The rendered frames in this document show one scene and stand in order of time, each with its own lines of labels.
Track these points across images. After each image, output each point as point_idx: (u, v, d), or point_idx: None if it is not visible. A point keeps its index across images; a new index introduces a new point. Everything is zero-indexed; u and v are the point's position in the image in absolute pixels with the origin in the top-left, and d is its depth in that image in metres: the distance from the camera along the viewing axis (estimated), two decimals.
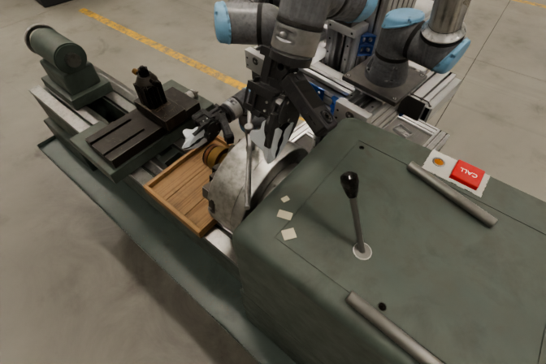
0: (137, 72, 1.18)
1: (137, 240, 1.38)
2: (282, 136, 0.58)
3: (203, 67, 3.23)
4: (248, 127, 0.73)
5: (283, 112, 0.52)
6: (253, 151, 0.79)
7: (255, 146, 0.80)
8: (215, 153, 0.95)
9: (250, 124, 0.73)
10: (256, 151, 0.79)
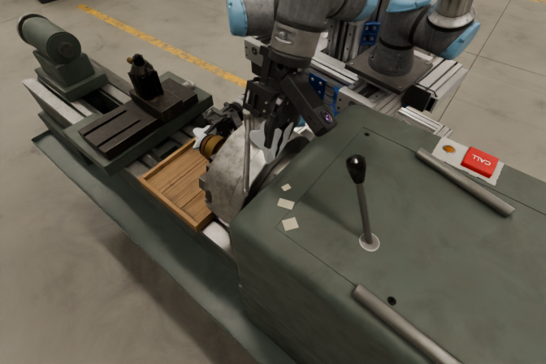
0: (132, 61, 1.14)
1: (133, 236, 1.34)
2: (282, 136, 0.58)
3: (202, 62, 3.18)
4: (246, 111, 0.68)
5: (283, 112, 0.52)
6: None
7: None
8: (213, 143, 0.90)
9: None
10: None
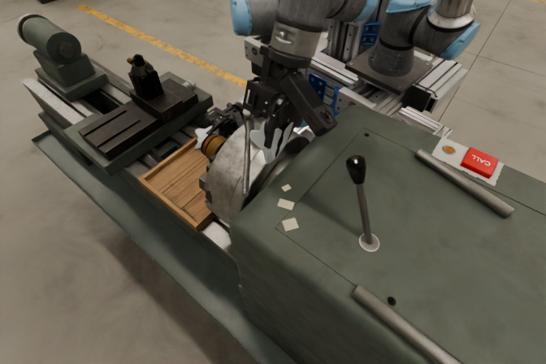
0: (132, 62, 1.14)
1: (133, 236, 1.34)
2: (282, 136, 0.58)
3: (202, 62, 3.18)
4: (246, 112, 0.68)
5: (283, 112, 0.52)
6: None
7: None
8: (215, 145, 0.90)
9: None
10: None
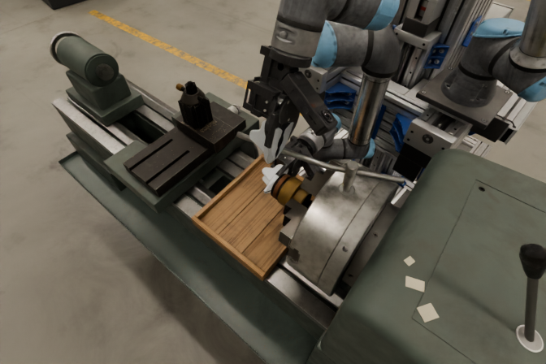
0: (182, 88, 1.05)
1: (175, 271, 1.25)
2: (282, 136, 0.58)
3: (221, 71, 3.09)
4: (351, 163, 0.60)
5: (283, 112, 0.53)
6: (342, 190, 0.66)
7: (349, 192, 0.66)
8: (290, 188, 0.81)
9: (353, 166, 0.59)
10: (341, 192, 0.66)
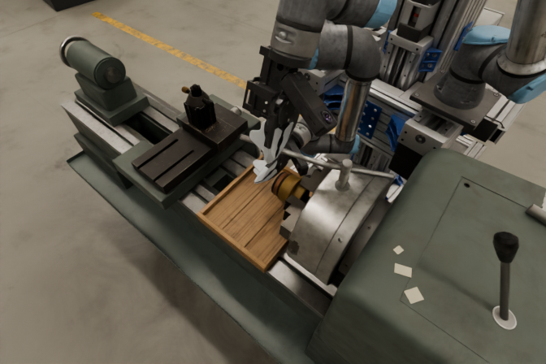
0: (188, 91, 1.10)
1: (180, 266, 1.30)
2: (282, 136, 0.58)
3: (222, 72, 3.15)
4: (345, 162, 0.65)
5: (283, 112, 0.52)
6: (338, 186, 0.72)
7: (345, 188, 0.71)
8: (289, 184, 0.86)
9: (348, 164, 0.65)
10: (337, 188, 0.71)
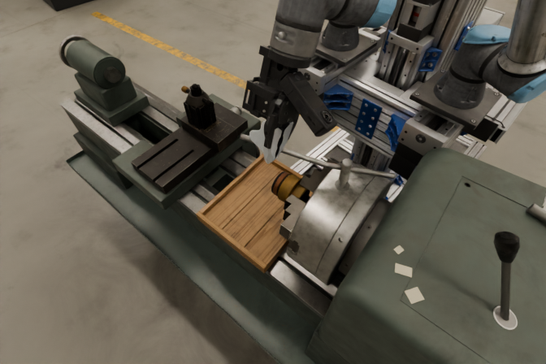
0: (188, 91, 1.10)
1: (180, 266, 1.30)
2: (282, 136, 0.58)
3: (222, 72, 3.14)
4: (345, 161, 0.65)
5: (283, 112, 0.52)
6: (338, 186, 0.71)
7: (345, 188, 0.71)
8: (289, 184, 0.86)
9: (348, 164, 0.65)
10: (337, 188, 0.71)
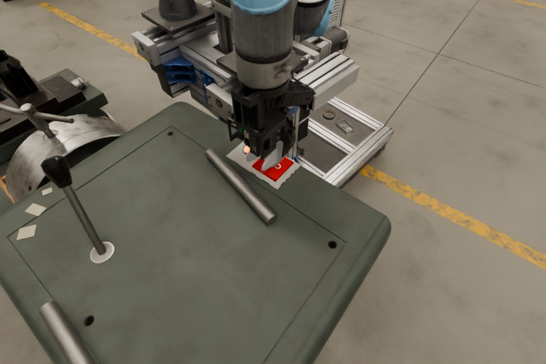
0: None
1: None
2: None
3: None
4: (24, 106, 0.63)
5: (288, 119, 0.51)
6: (46, 136, 0.70)
7: (51, 138, 0.69)
8: None
9: (24, 108, 0.63)
10: (44, 138, 0.69)
